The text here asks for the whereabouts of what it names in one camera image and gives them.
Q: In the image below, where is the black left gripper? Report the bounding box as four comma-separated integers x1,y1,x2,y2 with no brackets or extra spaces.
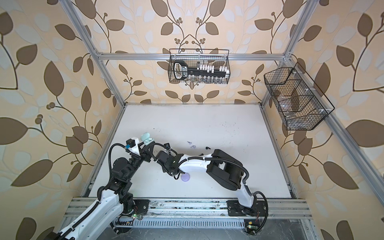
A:
124,139,153,182

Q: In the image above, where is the black wire basket right wall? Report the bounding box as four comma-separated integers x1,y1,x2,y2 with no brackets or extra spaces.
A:
264,63,335,131

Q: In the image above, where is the black socket holder tool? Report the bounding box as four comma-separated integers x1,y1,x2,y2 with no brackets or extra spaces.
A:
171,60,231,80

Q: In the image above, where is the purple round earbud case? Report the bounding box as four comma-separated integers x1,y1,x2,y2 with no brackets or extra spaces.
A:
181,173,190,182

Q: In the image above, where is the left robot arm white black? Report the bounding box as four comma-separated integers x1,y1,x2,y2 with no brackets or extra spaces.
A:
44,139,155,240

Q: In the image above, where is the black wire basket wall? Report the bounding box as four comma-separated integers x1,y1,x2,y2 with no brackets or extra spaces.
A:
264,63,335,131
168,48,231,85

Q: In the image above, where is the mint green charging case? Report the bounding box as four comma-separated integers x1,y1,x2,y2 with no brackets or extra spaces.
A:
141,132,154,146

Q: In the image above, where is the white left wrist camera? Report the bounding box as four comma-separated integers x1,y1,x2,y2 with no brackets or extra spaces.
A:
125,138,140,156

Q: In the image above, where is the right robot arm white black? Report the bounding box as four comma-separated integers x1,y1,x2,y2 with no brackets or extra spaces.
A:
153,150,269,217

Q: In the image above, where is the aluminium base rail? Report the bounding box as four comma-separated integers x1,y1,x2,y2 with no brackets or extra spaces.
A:
64,197,313,229

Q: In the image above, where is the black wire basket back wall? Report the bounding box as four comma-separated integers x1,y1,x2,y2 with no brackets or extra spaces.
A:
168,48,231,85

